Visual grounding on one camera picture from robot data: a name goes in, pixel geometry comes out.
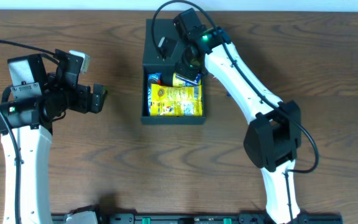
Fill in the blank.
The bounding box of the blue Oreo cookie pack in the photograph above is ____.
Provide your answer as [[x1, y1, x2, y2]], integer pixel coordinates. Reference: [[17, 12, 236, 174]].
[[147, 72, 162, 116]]

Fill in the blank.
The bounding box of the yellow snack bag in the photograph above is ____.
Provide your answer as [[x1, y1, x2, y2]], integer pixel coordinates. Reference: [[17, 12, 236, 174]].
[[151, 84, 203, 116]]

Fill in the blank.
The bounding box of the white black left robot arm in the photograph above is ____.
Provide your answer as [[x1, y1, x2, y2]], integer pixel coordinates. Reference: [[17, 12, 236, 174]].
[[0, 50, 108, 223]]

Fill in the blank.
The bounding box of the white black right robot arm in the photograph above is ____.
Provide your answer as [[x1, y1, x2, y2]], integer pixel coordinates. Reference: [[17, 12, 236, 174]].
[[173, 9, 301, 223]]

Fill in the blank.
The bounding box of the black box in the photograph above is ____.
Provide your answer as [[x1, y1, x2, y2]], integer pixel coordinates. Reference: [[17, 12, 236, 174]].
[[140, 19, 206, 125]]

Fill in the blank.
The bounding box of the yellow Mentos gum bottle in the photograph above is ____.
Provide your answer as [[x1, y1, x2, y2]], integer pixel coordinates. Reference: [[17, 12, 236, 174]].
[[161, 73, 196, 87]]

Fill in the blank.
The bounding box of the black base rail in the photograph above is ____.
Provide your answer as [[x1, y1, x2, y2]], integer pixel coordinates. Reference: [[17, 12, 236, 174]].
[[51, 212, 344, 224]]

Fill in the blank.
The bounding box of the blue Eclipse mint pack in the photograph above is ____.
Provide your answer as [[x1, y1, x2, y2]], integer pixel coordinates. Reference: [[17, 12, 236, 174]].
[[184, 73, 202, 86]]

